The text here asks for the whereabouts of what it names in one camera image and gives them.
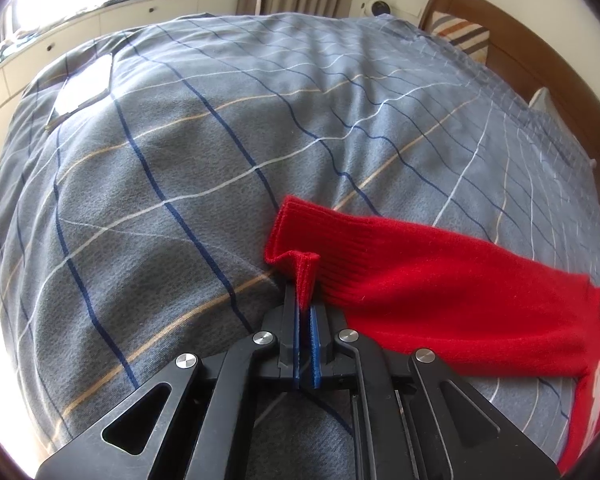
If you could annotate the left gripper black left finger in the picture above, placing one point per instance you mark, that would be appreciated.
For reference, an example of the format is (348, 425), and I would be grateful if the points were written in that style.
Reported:
(193, 419)

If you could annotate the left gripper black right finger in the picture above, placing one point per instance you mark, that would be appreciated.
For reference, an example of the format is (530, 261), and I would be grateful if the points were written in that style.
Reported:
(412, 416)

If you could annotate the red knit sweater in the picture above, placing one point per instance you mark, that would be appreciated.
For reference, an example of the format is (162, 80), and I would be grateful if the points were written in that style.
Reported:
(483, 309)

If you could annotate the grey plaid duvet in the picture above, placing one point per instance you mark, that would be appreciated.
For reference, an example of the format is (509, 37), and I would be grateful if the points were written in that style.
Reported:
(142, 174)

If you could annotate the wooden headboard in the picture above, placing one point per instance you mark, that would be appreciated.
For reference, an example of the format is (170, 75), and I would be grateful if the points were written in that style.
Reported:
(526, 62)

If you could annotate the striped pillow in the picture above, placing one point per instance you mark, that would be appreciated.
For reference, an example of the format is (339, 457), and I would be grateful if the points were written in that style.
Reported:
(471, 38)

